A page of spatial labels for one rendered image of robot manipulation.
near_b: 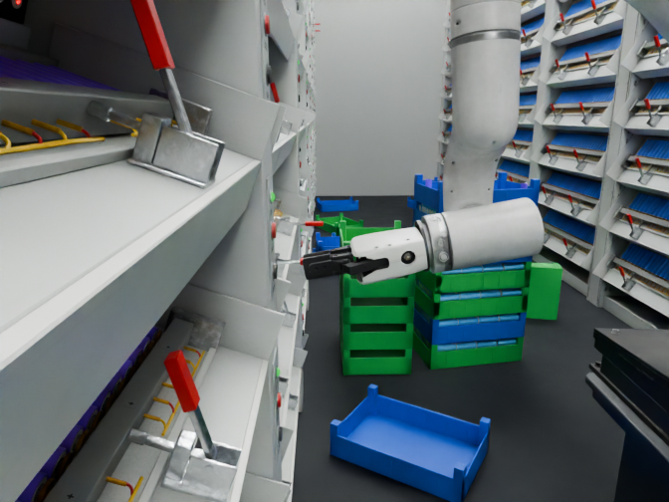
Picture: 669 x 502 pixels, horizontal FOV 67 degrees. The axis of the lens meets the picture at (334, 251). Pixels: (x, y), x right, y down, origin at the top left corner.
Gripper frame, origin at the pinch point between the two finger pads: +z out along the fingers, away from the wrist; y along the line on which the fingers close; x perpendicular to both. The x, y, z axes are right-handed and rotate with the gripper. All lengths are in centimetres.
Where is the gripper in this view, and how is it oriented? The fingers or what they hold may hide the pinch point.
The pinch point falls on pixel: (318, 264)
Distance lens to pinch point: 73.6
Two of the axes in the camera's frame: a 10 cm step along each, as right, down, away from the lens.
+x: -1.8, -9.5, -2.6
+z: -9.8, 1.8, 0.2
